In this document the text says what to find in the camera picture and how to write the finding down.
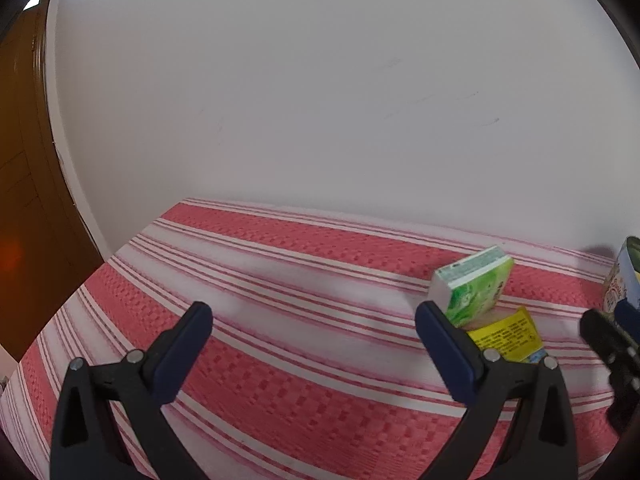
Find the small green tissue pack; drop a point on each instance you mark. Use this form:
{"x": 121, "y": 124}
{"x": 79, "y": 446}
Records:
{"x": 470, "y": 287}

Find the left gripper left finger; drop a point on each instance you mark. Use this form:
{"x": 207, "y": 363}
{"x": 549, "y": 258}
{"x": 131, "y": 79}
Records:
{"x": 86, "y": 442}

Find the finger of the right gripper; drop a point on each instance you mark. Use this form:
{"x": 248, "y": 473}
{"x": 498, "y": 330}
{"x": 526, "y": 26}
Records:
{"x": 628, "y": 318}
{"x": 614, "y": 349}

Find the brown wooden door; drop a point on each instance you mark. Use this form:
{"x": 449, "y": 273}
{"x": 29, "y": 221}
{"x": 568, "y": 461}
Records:
{"x": 46, "y": 251}

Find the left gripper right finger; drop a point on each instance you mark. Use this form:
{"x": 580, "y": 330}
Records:
{"x": 540, "y": 442}

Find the round metal cookie tin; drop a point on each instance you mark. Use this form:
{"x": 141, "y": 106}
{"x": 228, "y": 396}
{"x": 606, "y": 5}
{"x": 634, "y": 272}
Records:
{"x": 623, "y": 280}

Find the pink striped bed cover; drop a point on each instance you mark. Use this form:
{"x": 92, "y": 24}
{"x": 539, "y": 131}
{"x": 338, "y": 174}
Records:
{"x": 313, "y": 369}

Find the yellow snack packet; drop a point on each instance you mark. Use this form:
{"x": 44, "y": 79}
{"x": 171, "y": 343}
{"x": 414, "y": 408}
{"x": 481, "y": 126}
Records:
{"x": 515, "y": 337}

